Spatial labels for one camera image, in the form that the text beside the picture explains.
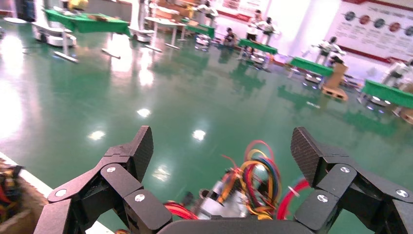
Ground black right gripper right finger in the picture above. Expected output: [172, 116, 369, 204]
[290, 126, 413, 234]

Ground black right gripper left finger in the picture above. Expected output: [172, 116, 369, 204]
[34, 126, 173, 234]

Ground grey power supply colourful cables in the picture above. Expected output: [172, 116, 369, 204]
[193, 139, 311, 221]
[163, 200, 200, 221]
[0, 164, 24, 224]

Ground brown cardboard box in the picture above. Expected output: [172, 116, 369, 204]
[0, 180, 50, 234]

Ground green cloth table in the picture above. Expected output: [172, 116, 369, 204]
[288, 57, 335, 80]
[237, 38, 279, 62]
[357, 79, 413, 111]
[43, 9, 131, 64]
[180, 19, 216, 41]

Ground cardboard box on pallet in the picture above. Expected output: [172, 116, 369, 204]
[320, 62, 350, 102]

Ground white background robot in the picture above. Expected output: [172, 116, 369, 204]
[129, 0, 156, 43]
[31, 0, 79, 48]

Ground white table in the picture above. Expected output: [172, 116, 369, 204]
[144, 16, 188, 53]

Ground person in yellow shirt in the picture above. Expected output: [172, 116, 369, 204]
[67, 0, 90, 11]

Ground seated person dark clothes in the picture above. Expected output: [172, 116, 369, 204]
[223, 27, 237, 46]

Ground wall poster coloured circles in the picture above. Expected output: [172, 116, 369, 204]
[325, 0, 413, 62]

